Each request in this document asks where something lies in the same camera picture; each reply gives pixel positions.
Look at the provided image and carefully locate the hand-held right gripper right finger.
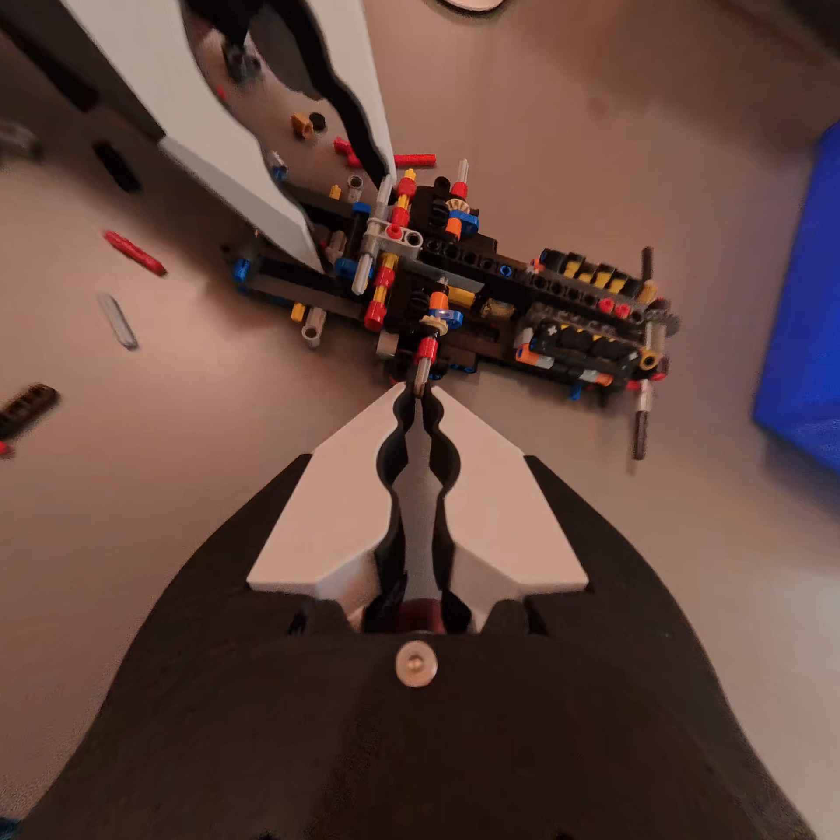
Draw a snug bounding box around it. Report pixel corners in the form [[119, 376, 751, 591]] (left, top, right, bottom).
[[422, 386, 589, 632]]

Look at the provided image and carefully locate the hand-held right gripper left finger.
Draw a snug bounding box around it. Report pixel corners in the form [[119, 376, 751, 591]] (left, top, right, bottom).
[[246, 382, 417, 632]]

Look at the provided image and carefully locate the red lego axle with connector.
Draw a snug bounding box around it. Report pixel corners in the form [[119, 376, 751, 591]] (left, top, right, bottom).
[[332, 136, 438, 170]]

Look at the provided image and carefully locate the dark grey lego connector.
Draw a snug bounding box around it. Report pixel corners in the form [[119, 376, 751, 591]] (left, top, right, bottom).
[[223, 41, 262, 83]]

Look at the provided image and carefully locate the short red lego axle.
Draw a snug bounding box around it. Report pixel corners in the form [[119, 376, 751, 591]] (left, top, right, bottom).
[[103, 230, 168, 277]]

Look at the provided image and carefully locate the blue storage bin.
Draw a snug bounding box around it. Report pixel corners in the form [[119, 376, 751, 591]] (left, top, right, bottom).
[[751, 118, 840, 473]]

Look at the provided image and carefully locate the grey lego axle piece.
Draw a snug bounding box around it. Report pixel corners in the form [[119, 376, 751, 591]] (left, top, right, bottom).
[[97, 292, 140, 350]]

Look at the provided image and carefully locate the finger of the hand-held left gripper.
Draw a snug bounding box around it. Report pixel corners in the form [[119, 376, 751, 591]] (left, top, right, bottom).
[[62, 0, 327, 275], [248, 0, 396, 191]]

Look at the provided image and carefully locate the black lego technic chassis model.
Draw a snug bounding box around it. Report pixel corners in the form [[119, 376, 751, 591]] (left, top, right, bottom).
[[223, 157, 681, 460]]

